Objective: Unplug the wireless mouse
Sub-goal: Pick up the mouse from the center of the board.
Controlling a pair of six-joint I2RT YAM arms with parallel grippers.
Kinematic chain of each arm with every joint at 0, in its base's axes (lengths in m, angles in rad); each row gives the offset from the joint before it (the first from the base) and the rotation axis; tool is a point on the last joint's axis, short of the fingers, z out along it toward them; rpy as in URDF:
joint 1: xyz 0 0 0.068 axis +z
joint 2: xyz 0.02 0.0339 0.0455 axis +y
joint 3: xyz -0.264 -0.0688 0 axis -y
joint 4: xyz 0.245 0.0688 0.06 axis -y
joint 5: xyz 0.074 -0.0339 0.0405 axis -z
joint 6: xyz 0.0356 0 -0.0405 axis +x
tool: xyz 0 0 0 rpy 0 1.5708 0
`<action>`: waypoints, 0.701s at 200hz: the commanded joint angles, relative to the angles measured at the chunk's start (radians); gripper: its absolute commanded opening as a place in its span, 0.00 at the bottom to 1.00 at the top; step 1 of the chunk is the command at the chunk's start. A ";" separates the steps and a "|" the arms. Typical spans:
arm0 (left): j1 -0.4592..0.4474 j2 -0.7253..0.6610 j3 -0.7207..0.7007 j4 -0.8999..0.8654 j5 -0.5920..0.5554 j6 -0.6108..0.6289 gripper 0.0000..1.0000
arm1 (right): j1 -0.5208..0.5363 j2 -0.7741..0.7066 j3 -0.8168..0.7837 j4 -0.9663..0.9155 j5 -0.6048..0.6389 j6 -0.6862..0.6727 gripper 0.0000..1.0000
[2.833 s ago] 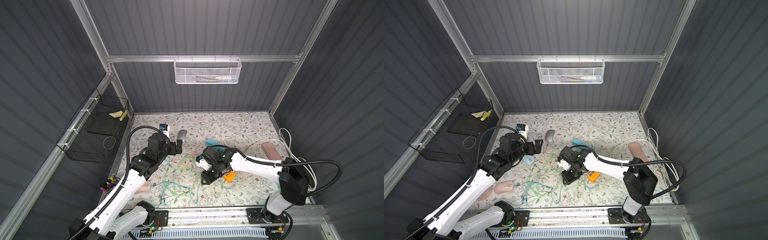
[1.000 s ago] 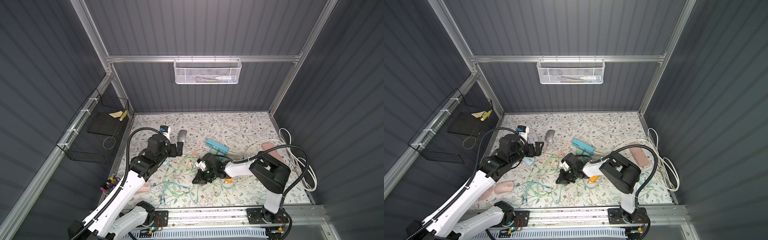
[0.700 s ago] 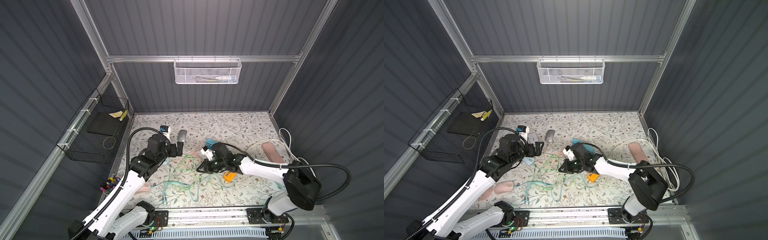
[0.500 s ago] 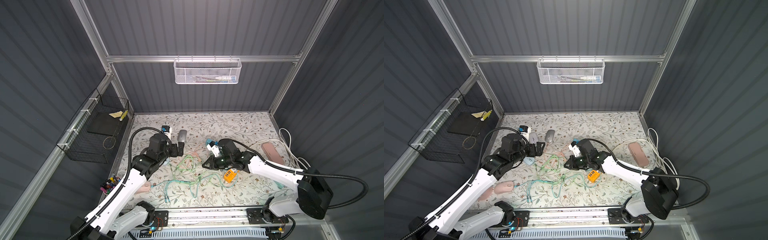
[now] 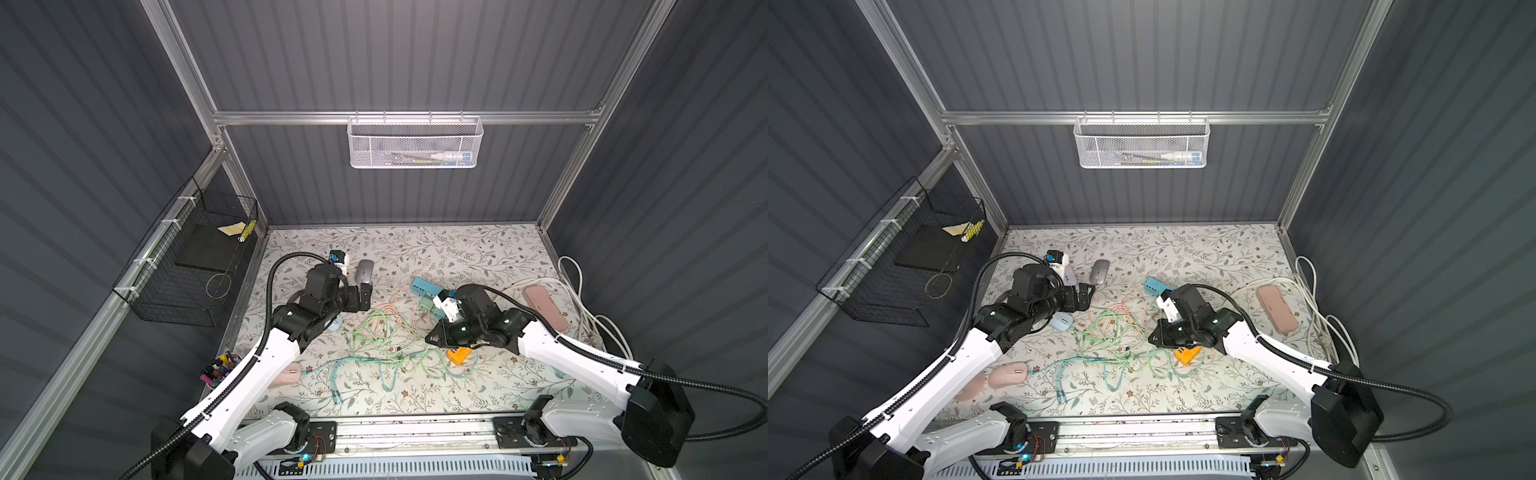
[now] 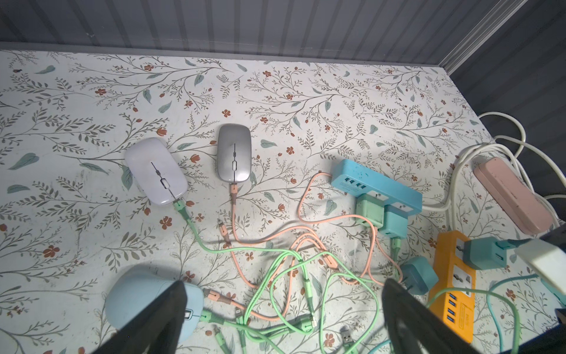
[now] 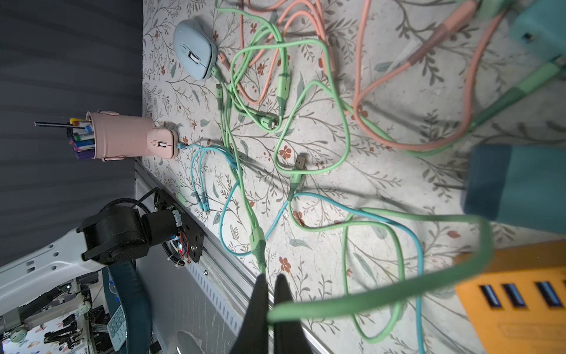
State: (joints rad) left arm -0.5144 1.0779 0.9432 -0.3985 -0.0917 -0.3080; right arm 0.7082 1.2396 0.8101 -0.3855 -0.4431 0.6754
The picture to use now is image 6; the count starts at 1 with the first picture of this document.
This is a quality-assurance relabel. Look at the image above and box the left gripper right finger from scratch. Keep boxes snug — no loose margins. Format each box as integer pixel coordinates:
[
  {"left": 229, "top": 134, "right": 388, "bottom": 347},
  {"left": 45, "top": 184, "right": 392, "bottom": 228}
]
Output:
[{"left": 382, "top": 279, "right": 477, "bottom": 354}]

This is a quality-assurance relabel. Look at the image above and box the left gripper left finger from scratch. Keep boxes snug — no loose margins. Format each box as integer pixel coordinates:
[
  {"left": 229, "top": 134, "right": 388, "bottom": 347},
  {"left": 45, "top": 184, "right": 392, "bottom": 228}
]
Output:
[{"left": 95, "top": 281, "right": 187, "bottom": 354}]

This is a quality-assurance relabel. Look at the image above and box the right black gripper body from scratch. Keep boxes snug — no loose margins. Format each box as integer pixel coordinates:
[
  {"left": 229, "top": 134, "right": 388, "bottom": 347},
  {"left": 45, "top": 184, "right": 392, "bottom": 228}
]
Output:
[{"left": 509, "top": 225, "right": 565, "bottom": 353}]

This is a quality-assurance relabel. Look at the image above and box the blue-grey charger plug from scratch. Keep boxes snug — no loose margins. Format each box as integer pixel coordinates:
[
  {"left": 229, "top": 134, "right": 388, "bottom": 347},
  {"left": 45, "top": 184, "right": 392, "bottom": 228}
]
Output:
[{"left": 400, "top": 256, "right": 439, "bottom": 296}]

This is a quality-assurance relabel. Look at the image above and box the teal charger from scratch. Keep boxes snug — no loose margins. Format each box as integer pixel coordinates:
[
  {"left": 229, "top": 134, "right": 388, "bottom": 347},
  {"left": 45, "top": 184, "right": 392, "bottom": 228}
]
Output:
[{"left": 463, "top": 237, "right": 530, "bottom": 271}]

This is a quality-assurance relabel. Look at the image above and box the orange power strip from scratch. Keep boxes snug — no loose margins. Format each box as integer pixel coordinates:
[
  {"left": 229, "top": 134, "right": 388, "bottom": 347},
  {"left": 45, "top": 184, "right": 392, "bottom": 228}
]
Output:
[{"left": 429, "top": 231, "right": 476, "bottom": 344}]

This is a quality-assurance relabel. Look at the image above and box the teal charger plug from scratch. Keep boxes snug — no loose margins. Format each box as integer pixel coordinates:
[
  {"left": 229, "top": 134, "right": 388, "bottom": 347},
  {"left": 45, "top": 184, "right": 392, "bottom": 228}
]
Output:
[{"left": 380, "top": 205, "right": 408, "bottom": 239}]

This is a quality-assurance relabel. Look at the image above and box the light green charger plug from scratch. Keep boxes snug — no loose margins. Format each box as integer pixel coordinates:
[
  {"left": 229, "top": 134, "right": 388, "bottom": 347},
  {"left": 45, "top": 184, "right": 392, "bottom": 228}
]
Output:
[{"left": 355, "top": 194, "right": 385, "bottom": 230}]

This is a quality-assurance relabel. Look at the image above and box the pink power strip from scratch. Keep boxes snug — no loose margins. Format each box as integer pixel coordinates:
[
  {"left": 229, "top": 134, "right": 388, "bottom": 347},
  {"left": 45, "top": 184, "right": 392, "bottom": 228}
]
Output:
[{"left": 473, "top": 157, "right": 553, "bottom": 235}]

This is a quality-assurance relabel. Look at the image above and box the blue power strip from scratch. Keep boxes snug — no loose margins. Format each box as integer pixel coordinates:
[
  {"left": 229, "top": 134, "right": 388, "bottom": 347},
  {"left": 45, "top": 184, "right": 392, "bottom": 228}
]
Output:
[{"left": 331, "top": 159, "right": 422, "bottom": 216}]

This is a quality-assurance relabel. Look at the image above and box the light blue wireless mouse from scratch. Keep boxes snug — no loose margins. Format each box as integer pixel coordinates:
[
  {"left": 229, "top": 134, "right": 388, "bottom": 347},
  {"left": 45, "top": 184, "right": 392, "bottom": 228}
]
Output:
[{"left": 106, "top": 268, "right": 204, "bottom": 344}]

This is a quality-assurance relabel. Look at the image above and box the teal charging cable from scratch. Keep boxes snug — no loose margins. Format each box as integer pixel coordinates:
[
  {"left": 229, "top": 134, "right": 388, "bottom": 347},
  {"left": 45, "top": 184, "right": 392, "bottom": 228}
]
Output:
[{"left": 366, "top": 273, "right": 554, "bottom": 354}]

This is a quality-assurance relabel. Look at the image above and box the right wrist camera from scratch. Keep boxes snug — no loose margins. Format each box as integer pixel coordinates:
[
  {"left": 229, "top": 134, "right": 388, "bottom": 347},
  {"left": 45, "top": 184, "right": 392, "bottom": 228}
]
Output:
[{"left": 515, "top": 239, "right": 565, "bottom": 295}]

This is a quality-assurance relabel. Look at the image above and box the pink charging cable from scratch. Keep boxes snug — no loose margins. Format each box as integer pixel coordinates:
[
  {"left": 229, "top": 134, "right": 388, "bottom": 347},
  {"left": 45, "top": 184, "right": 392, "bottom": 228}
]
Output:
[{"left": 203, "top": 172, "right": 403, "bottom": 322}]

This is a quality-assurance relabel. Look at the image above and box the green charging cable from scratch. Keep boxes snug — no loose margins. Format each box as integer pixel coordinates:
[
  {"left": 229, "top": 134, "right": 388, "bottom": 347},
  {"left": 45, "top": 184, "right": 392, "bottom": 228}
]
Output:
[{"left": 172, "top": 200, "right": 386, "bottom": 354}]

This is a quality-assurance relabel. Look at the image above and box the white wireless mouse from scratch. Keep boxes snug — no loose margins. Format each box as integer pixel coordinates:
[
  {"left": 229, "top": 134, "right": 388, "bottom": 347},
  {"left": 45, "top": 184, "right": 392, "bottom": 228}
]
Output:
[{"left": 125, "top": 138, "right": 188, "bottom": 206}]

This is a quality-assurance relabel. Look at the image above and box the silver grey wireless mouse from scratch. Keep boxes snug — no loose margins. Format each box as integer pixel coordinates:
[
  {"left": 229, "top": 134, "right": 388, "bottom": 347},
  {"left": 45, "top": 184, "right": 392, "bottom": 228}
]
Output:
[{"left": 217, "top": 124, "right": 251, "bottom": 184}]

